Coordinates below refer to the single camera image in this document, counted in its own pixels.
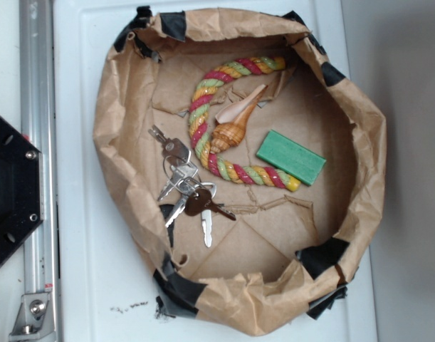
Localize bunch of metal keys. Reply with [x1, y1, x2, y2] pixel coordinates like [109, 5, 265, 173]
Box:
[149, 125, 236, 248]

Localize multicolour twisted rope toy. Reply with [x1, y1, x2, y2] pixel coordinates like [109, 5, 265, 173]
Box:
[189, 56, 300, 192]

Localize metal corner bracket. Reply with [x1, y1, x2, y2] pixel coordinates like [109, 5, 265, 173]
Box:
[9, 292, 56, 341]

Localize aluminium extrusion rail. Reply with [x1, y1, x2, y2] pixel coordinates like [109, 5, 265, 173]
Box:
[19, 1, 63, 341]

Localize brown paper bag container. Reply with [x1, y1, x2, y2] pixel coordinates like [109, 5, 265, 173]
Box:
[93, 6, 387, 336]

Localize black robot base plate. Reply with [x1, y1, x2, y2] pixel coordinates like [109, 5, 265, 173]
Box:
[0, 116, 43, 268]

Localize brown spiral conch shell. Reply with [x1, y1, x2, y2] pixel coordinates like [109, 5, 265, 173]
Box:
[211, 84, 268, 154]

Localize green rectangular block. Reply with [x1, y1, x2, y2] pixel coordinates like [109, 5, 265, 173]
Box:
[256, 130, 326, 186]

